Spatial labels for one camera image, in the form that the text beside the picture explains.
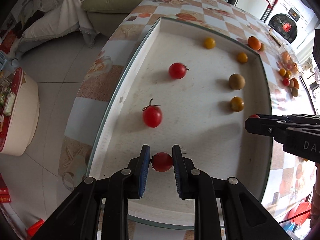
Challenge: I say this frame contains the white rectangular tray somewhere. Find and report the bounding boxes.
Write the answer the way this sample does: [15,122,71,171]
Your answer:
[86,17,273,230]

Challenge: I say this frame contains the blue basin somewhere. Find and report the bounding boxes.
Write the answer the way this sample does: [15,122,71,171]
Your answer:
[280,224,304,238]

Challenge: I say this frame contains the grey and white blanket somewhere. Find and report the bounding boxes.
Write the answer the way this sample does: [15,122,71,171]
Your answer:
[15,0,113,55]

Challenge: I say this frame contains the small orange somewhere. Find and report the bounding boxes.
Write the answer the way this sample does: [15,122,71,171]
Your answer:
[247,36,262,50]

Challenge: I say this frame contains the white washing machine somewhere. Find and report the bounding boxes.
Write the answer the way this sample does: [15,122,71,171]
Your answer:
[269,0,315,44]

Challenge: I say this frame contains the small red object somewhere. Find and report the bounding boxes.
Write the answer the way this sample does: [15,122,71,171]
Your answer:
[26,219,45,237]

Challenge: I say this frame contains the red basin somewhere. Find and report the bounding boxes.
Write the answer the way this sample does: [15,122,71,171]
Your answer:
[287,201,313,227]

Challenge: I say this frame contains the red box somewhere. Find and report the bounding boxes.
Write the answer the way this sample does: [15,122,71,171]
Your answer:
[0,175,12,203]

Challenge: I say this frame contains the green sofa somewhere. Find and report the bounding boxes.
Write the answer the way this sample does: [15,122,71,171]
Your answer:
[82,0,225,37]

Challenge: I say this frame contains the clear glass bowl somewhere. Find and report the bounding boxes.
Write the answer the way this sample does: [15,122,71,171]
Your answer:
[277,43,304,78]

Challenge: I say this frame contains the red and grey mop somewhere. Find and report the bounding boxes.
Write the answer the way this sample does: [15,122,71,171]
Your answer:
[259,0,281,22]

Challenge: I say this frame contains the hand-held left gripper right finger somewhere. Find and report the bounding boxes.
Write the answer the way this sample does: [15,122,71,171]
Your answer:
[172,144,290,240]

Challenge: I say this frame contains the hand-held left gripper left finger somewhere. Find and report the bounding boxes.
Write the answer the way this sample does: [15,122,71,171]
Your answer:
[32,144,151,240]

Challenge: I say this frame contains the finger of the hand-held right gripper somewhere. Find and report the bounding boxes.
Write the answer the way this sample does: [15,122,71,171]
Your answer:
[245,117,287,143]
[257,114,320,124]

